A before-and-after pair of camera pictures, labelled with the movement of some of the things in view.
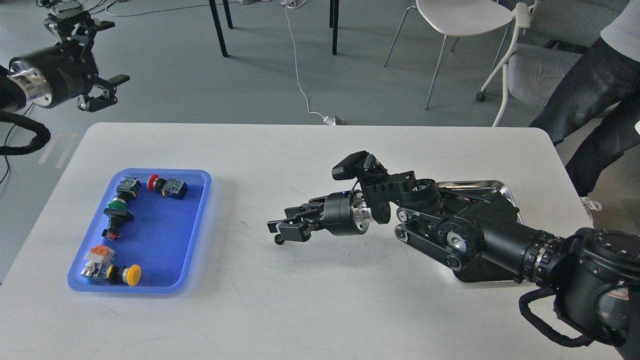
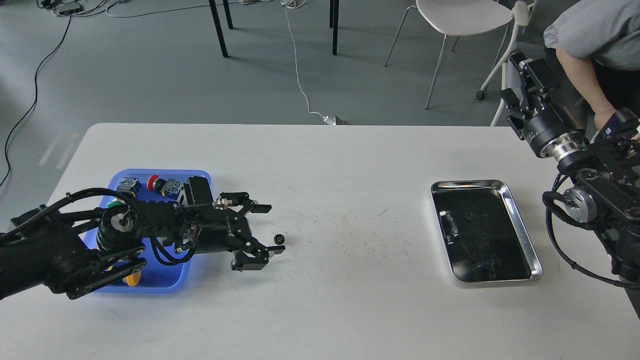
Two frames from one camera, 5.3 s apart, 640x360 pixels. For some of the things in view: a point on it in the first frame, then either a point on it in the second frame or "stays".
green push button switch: [128, 188] stays
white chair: [458, 18] stays
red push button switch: [172, 188] stays
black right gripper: [344, 213] -> [556, 133]
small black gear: [279, 239] stays
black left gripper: [54, 74] -> [216, 230]
